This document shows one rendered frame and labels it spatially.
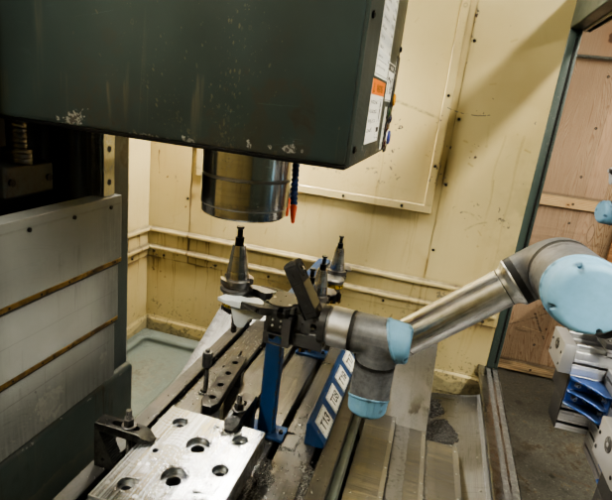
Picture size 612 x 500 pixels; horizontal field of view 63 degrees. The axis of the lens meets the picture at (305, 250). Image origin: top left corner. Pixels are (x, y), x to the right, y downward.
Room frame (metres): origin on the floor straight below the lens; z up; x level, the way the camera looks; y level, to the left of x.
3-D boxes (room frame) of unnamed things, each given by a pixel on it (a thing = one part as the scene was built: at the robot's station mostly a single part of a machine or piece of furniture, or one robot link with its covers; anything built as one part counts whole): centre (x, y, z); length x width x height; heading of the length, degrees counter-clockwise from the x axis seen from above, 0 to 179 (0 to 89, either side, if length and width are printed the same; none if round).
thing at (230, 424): (0.99, 0.11, 0.97); 0.13 x 0.03 x 0.15; 166
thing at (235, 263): (0.90, 0.12, 1.39); 0.04 x 0.04 x 0.07
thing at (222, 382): (1.17, 0.17, 0.93); 0.26 x 0.05 x 0.06; 171
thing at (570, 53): (1.74, -0.76, 1.40); 0.04 x 0.04 x 1.20; 76
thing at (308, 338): (0.87, 0.00, 1.30); 0.12 x 0.08 x 0.09; 75
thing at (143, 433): (0.88, 0.33, 0.97); 0.13 x 0.03 x 0.15; 76
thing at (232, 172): (0.91, 0.12, 1.55); 0.16 x 0.16 x 0.12
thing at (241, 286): (0.90, 0.12, 1.34); 0.06 x 0.06 x 0.03
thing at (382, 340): (0.83, -0.15, 1.30); 0.11 x 0.08 x 0.09; 75
